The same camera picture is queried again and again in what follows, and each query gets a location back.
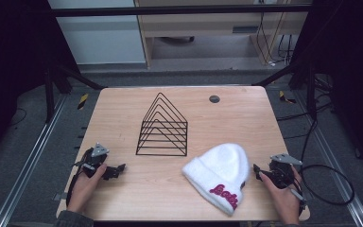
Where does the white knit beanie hat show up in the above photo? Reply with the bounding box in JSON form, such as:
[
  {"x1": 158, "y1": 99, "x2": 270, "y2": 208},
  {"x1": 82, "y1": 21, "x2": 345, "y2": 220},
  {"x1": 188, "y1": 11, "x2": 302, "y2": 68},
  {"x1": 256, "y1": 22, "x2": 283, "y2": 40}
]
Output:
[{"x1": 181, "y1": 143, "x2": 251, "y2": 217}]

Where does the black metal stand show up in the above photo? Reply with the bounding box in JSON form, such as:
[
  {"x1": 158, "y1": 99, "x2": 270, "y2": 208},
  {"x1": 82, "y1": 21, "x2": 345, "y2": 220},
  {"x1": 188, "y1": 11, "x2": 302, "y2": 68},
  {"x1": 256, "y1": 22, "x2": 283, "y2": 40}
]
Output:
[
  {"x1": 251, "y1": 61, "x2": 318, "y2": 119},
  {"x1": 43, "y1": 64, "x2": 107, "y2": 124}
]

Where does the person's left hand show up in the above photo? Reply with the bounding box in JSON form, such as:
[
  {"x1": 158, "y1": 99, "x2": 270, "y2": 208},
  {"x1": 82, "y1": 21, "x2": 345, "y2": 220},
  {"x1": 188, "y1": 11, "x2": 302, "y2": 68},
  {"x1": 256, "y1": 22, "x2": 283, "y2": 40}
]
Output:
[{"x1": 66, "y1": 163, "x2": 108, "y2": 214}]

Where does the black crossbar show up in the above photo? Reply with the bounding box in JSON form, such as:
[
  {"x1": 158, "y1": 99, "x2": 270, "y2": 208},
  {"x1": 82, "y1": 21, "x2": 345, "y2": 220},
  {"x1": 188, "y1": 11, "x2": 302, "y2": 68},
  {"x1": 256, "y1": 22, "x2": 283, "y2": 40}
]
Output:
[{"x1": 51, "y1": 3, "x2": 313, "y2": 18}]

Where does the black cable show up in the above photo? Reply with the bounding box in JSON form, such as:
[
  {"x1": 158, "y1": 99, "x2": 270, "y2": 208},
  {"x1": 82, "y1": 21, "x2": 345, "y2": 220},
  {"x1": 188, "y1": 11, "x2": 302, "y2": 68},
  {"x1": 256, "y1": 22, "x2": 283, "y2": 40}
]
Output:
[
  {"x1": 277, "y1": 100, "x2": 335, "y2": 165},
  {"x1": 299, "y1": 164, "x2": 355, "y2": 207}
]

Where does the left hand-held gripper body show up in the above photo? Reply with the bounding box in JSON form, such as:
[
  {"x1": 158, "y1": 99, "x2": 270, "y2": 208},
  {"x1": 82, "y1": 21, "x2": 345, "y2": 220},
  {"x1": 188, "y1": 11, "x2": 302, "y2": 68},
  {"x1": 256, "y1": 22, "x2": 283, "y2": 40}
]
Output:
[{"x1": 73, "y1": 142, "x2": 114, "y2": 180}]

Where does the light wooden desk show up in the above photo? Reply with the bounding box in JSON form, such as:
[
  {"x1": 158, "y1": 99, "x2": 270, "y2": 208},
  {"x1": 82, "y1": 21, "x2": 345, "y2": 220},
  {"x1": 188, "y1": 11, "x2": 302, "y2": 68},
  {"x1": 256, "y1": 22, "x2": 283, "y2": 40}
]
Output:
[{"x1": 133, "y1": 0, "x2": 313, "y2": 69}]

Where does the person's right hand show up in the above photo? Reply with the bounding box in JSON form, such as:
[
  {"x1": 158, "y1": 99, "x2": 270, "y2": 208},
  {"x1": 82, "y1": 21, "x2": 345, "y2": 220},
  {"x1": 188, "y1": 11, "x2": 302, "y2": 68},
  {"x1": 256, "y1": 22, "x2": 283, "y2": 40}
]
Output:
[{"x1": 258, "y1": 165, "x2": 303, "y2": 225}]

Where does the white cabinet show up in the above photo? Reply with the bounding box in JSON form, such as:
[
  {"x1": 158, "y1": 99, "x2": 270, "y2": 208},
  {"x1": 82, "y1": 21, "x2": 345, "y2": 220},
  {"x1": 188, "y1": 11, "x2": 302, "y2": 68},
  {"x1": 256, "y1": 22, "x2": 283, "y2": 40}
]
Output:
[{"x1": 47, "y1": 0, "x2": 147, "y2": 65}]

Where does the aluminium floor rail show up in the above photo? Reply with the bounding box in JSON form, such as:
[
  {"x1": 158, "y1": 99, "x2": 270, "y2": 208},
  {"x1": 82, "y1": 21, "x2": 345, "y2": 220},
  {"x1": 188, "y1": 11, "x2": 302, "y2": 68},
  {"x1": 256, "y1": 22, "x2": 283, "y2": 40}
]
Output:
[
  {"x1": 296, "y1": 91, "x2": 363, "y2": 227},
  {"x1": 0, "y1": 94, "x2": 68, "y2": 227}
]

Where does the yellow black striped tape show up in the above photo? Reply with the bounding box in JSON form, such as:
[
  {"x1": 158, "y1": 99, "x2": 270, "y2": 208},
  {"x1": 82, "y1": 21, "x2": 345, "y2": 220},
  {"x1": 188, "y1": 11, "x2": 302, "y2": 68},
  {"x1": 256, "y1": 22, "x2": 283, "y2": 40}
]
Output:
[
  {"x1": 77, "y1": 93, "x2": 90, "y2": 111},
  {"x1": 279, "y1": 90, "x2": 297, "y2": 104}
]

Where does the black wire file rack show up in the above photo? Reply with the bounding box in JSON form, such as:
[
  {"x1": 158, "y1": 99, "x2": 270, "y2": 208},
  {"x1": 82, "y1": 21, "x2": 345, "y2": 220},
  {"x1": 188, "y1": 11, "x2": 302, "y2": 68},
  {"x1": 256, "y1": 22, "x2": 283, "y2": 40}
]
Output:
[{"x1": 135, "y1": 92, "x2": 189, "y2": 157}]

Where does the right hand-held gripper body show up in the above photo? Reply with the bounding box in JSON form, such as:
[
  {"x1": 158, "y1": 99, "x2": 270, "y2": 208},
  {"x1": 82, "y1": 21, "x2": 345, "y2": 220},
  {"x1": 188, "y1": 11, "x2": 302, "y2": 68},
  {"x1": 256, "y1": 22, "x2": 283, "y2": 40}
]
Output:
[{"x1": 263, "y1": 153, "x2": 306, "y2": 202}]

